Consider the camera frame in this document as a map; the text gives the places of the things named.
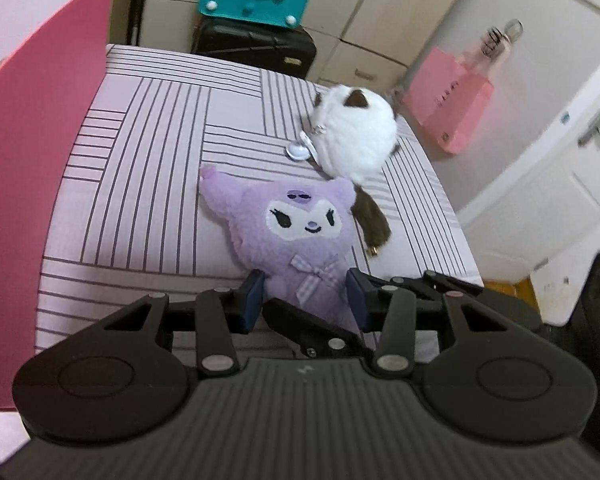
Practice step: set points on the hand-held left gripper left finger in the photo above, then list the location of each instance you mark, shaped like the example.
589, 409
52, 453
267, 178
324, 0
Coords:
252, 300

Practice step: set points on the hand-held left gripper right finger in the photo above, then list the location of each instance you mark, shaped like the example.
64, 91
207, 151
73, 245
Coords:
356, 295

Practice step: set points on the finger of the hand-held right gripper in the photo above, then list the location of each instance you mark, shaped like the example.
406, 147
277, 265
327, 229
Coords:
305, 325
452, 282

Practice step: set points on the purple plush toy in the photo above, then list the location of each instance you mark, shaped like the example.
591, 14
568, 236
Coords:
290, 250

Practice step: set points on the white plush with brown tail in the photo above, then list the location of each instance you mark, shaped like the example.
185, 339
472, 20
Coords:
355, 135

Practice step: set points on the pink cardboard box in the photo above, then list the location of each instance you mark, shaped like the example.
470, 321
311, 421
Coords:
30, 160

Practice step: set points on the white door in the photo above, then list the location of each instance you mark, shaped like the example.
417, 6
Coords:
555, 210

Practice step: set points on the pink striped cloth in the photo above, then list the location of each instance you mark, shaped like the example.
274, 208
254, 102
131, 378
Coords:
145, 160

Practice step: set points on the pink paper bag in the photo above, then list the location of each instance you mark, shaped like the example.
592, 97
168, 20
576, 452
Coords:
445, 100

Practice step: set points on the small blue sticker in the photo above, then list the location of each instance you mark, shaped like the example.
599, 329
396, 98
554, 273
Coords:
565, 119

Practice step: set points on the black suitcase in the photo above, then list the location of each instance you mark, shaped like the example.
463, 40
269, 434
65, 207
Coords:
250, 45

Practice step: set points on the beige wardrobe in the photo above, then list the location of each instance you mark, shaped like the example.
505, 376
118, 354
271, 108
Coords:
370, 10

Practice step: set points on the black vertical rail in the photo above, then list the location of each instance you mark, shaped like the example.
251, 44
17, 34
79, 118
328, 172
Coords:
136, 5

